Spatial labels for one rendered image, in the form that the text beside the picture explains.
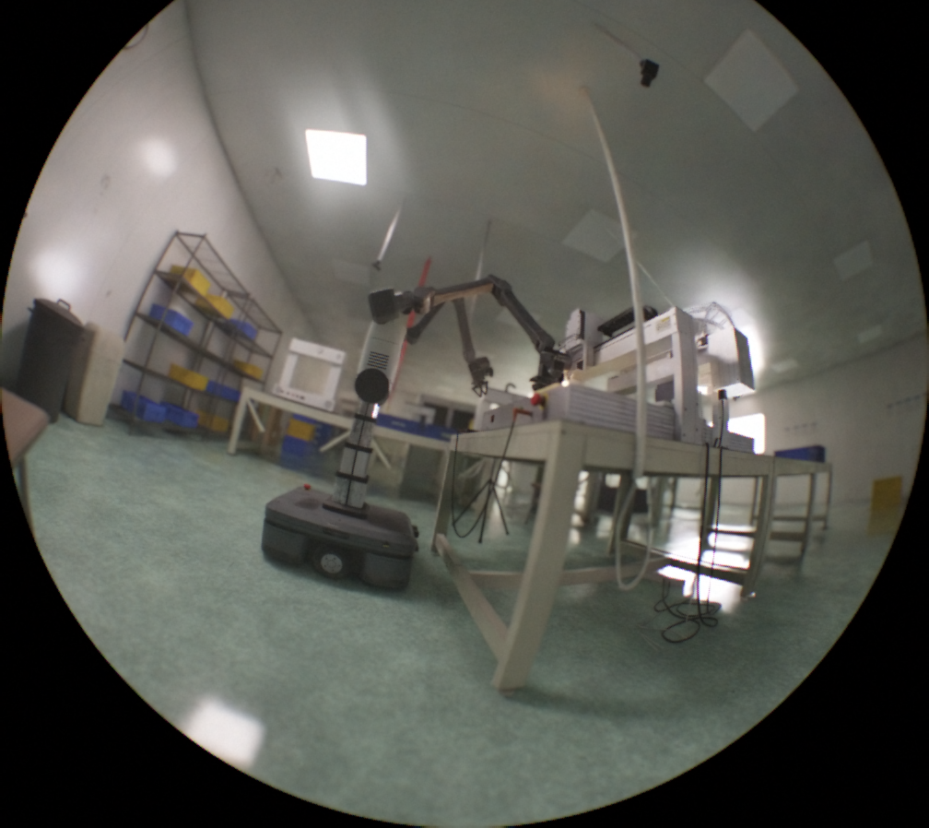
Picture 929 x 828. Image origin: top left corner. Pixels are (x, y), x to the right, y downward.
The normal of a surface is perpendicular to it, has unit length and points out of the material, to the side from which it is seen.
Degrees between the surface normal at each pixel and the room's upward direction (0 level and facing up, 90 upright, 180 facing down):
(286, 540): 90
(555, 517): 90
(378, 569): 90
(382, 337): 90
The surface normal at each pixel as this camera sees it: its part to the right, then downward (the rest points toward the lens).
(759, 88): -0.18, 0.94
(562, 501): 0.24, -0.25
